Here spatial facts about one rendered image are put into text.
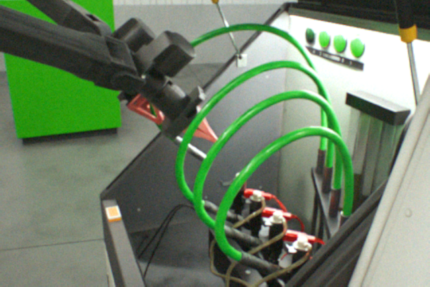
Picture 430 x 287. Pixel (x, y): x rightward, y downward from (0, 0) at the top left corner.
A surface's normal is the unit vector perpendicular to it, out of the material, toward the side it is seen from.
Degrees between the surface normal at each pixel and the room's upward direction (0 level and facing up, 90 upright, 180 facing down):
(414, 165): 76
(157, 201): 90
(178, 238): 0
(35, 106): 90
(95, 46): 41
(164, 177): 90
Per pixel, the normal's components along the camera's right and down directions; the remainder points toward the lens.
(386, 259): -0.90, -0.11
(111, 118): 0.36, 0.33
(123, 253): 0.01, -0.94
